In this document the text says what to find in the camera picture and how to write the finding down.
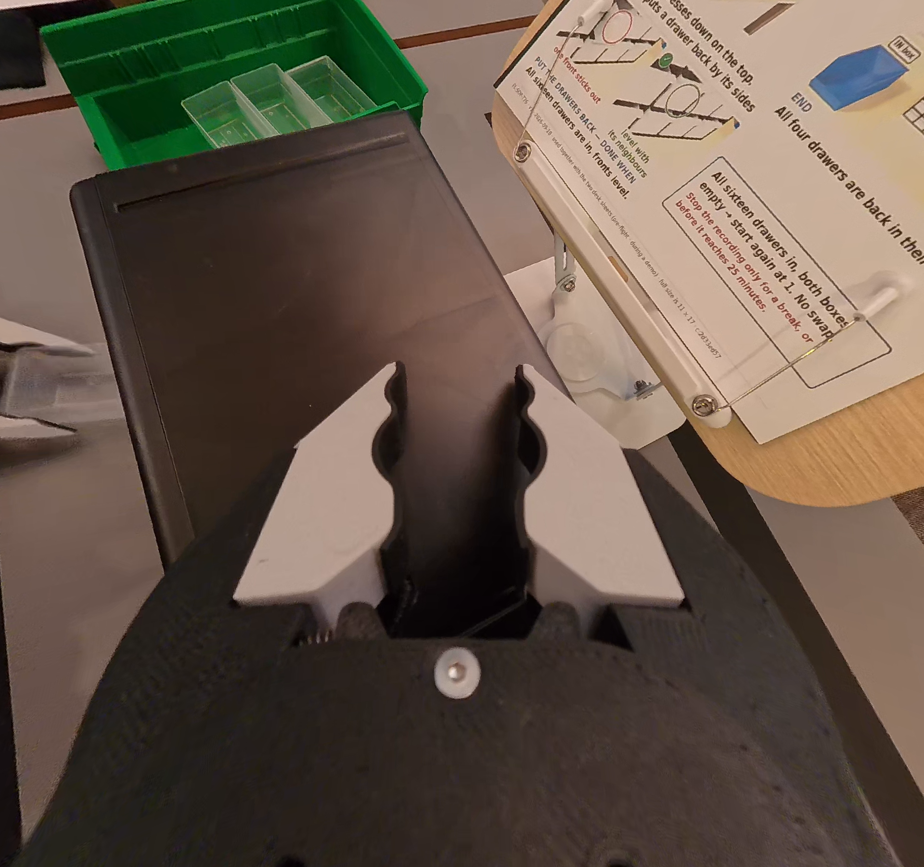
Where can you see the green plastic bin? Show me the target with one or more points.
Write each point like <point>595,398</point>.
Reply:
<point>216,22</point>

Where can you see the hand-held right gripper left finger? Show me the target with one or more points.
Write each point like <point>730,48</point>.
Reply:
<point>325,513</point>

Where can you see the instruction sheet on wooden stand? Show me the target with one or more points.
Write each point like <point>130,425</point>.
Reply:
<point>830,462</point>

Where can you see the white stand ledge bar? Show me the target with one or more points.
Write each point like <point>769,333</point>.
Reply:
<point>621,275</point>

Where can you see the black tablet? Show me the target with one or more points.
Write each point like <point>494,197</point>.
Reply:
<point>18,51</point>

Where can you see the printed instruction sheet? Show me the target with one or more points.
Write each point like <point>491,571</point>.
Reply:
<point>794,159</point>

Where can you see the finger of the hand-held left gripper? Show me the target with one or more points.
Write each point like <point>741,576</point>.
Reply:
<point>29,343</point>
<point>29,428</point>

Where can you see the black drawer cabinet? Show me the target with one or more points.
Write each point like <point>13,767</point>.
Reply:
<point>289,267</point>

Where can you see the white stand base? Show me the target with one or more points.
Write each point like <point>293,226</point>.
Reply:
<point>527,289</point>

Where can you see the small clear plastic drawer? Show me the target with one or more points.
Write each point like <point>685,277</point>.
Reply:
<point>220,112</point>
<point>328,87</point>
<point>274,98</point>
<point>65,390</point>

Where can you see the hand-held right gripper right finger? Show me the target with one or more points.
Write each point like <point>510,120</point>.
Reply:
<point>606,520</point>

